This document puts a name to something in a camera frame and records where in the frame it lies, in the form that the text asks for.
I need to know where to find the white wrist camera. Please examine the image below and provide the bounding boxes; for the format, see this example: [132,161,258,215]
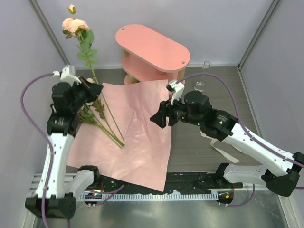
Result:
[166,80,185,105]
[52,65,82,86]

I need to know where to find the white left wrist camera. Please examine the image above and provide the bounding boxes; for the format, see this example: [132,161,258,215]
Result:
[52,65,82,86]

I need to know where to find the white slotted cable duct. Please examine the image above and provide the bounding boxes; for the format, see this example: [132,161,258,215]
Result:
[78,192,219,202]

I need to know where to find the pink three-tier shelf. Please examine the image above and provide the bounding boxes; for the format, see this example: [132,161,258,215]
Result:
[115,24,190,85]

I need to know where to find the pink wrapping paper sheet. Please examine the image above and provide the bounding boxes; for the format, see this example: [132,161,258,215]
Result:
[67,80,171,191]

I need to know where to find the pink flower bouquet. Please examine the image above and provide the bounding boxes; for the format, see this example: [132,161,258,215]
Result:
[78,92,125,149]

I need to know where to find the clear glass vase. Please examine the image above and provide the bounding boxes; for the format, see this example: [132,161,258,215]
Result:
[194,61,211,92]

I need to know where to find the peach rose stem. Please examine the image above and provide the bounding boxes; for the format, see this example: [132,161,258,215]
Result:
[62,4,121,139]

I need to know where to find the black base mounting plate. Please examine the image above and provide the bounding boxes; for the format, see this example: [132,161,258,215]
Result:
[89,172,243,195]

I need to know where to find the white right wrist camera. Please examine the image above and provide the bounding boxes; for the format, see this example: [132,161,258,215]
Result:
[166,80,185,105]

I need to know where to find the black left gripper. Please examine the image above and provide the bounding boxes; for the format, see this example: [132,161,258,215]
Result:
[70,76,104,113]

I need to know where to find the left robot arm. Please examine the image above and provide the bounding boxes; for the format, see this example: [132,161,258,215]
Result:
[25,80,103,220]

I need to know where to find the cream ribbon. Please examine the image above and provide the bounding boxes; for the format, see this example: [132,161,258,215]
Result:
[210,139,239,163]

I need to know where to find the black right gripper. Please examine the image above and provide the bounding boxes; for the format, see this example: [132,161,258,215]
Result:
[150,93,203,129]

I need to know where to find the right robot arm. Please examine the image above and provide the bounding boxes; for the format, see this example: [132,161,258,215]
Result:
[150,91,304,197]

